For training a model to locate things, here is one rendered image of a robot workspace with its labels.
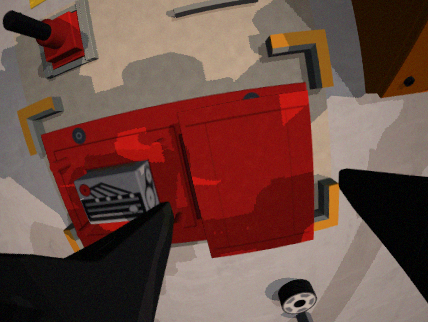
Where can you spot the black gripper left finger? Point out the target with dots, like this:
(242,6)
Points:
(116,279)

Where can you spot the black toy car wheel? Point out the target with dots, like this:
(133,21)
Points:
(297,296)

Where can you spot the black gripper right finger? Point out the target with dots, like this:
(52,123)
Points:
(396,209)

